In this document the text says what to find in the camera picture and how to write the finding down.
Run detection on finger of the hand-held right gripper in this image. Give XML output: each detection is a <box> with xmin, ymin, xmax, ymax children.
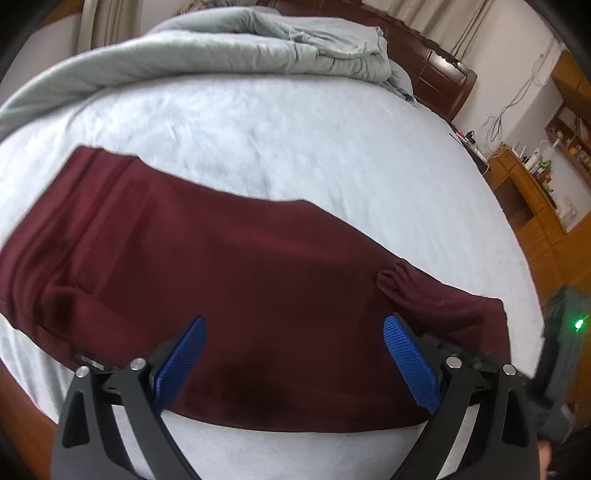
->
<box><xmin>457</xmin><ymin>344</ymin><xmax>505</xmax><ymax>371</ymax></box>

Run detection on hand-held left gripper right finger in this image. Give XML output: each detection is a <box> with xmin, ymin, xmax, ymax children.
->
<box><xmin>383</xmin><ymin>314</ymin><xmax>542</xmax><ymax>480</ymax></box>

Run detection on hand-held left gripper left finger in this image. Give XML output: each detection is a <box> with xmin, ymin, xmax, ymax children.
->
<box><xmin>51</xmin><ymin>316</ymin><xmax>208</xmax><ymax>480</ymax></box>

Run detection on maroon pants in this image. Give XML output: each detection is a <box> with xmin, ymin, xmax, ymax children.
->
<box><xmin>0</xmin><ymin>145</ymin><xmax>511</xmax><ymax>433</ymax></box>

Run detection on wooden desk cabinet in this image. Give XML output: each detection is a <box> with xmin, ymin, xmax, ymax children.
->
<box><xmin>487</xmin><ymin>148</ymin><xmax>591</xmax><ymax>301</ymax></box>

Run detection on cluster of small bottles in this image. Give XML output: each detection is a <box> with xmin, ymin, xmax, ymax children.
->
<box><xmin>522</xmin><ymin>148</ymin><xmax>556</xmax><ymax>195</ymax></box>

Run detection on power strip with plugs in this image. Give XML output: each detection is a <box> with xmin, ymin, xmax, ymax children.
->
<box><xmin>450</xmin><ymin>129</ymin><xmax>491</xmax><ymax>163</ymax></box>

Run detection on bed with light blue sheet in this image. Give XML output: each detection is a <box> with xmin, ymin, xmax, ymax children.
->
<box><xmin>0</xmin><ymin>71</ymin><xmax>546</xmax><ymax>480</ymax></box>

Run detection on dark wooden headboard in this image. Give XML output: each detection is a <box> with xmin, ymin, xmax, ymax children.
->
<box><xmin>259</xmin><ymin>0</ymin><xmax>479</xmax><ymax>123</ymax></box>

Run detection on grey quilt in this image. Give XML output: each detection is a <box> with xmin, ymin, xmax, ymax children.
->
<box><xmin>0</xmin><ymin>7</ymin><xmax>419</xmax><ymax>145</ymax></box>

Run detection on beige curtain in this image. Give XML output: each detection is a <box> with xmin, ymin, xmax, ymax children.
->
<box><xmin>81</xmin><ymin>0</ymin><xmax>140</xmax><ymax>48</ymax></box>

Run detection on wooden wall shelf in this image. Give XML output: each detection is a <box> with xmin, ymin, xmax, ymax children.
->
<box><xmin>545</xmin><ymin>104</ymin><xmax>591</xmax><ymax>172</ymax></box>

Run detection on white hanging cables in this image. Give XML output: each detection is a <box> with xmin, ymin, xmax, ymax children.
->
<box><xmin>482</xmin><ymin>39</ymin><xmax>562</xmax><ymax>145</ymax></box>

